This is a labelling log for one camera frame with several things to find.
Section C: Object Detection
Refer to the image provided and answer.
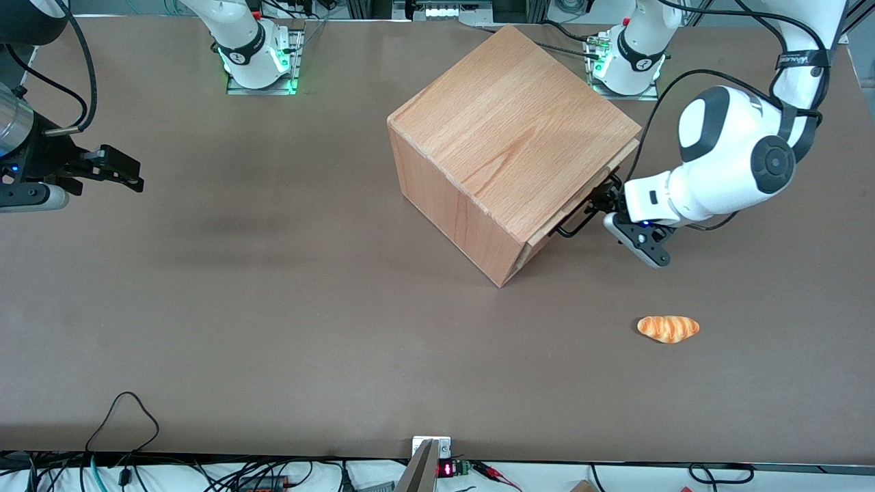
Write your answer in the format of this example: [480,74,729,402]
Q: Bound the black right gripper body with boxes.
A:
[0,126,88,187]

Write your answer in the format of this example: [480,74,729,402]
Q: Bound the wooden camera post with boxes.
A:
[394,439,440,492]

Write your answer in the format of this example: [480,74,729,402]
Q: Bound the black metal drawer handle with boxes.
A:
[554,180,617,239]

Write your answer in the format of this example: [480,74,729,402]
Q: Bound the orange striped bread roll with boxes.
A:
[636,315,701,344]

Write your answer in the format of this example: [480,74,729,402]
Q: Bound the wooden drawer with slot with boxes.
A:
[525,139,641,248]

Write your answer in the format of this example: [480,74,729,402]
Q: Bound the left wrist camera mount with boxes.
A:
[602,212,675,269]

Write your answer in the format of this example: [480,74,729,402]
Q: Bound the wooden drawer cabinet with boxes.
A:
[387,24,643,288]

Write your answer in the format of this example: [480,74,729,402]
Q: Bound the silver metal bracket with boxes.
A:
[412,435,453,460]

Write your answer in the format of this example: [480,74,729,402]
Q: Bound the thin black curled cable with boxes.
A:
[590,463,755,492]

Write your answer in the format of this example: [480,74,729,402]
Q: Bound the red black clip leads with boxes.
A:
[470,461,523,492]

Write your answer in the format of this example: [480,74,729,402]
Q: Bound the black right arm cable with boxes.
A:
[0,0,98,135]

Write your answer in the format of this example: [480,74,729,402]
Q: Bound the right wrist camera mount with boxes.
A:
[0,182,70,214]

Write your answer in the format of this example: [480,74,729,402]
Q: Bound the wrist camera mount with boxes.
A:
[0,182,70,214]
[602,212,675,269]

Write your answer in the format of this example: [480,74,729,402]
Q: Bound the black looped cable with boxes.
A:
[85,391,161,492]

